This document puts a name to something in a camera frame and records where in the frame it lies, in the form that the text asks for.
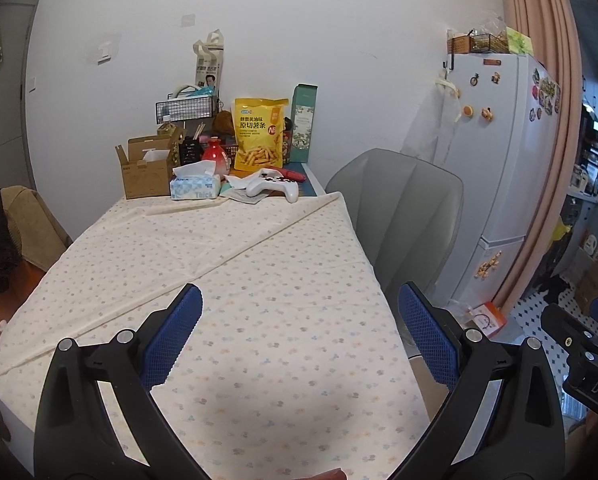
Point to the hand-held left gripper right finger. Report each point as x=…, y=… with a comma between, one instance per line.
x=426, y=335

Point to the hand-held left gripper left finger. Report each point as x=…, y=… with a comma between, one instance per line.
x=176, y=335

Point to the large brown cardboard box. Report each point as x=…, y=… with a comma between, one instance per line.
x=594, y=287

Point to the black cloth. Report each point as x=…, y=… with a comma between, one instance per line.
x=554, y=290

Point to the orange and white box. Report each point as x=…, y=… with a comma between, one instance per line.
x=486, y=317

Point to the yellow gecko magnet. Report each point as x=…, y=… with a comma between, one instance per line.
x=489, y=265

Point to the printed cream tablecloth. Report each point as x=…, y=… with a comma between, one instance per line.
x=259, y=285

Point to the grey upholstered chair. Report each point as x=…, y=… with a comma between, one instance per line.
x=394, y=200

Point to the light blue tissue box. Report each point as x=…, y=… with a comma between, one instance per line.
x=194, y=191

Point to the open brown cardboard box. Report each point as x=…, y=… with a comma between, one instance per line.
x=144, y=180

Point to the white game controller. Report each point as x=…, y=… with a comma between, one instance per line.
x=274, y=187

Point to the white refrigerator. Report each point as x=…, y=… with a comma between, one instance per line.
x=494, y=160

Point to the red small bottle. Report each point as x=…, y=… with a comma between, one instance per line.
x=215, y=155

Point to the black utensil holder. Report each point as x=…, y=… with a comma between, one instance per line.
x=191, y=150

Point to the blue desk mat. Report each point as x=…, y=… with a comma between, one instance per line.
x=311, y=185

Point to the white hanging plastic bag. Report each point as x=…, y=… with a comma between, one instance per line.
x=424, y=130

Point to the peach curtain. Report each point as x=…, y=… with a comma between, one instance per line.
x=544, y=110

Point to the brown paper bag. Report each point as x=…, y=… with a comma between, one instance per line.
x=225, y=122

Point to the yellow snack bag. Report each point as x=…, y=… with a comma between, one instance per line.
x=259, y=130

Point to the red printed can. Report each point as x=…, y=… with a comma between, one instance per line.
x=287, y=142

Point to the group of fridge magnets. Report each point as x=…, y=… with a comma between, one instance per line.
x=546, y=95

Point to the orange round magnet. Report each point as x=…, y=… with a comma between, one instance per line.
x=467, y=110

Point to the tall green printed box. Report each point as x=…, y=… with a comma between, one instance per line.
x=304, y=125

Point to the grey door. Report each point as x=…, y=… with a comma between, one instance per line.
x=4, y=120

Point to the green patterned box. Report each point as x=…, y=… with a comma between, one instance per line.
x=520, y=41

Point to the brown wooden box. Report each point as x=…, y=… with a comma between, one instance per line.
x=459, y=45

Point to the white wall switch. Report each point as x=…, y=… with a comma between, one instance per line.
x=105, y=51

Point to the white wall plate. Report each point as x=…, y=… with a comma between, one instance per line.
x=187, y=20

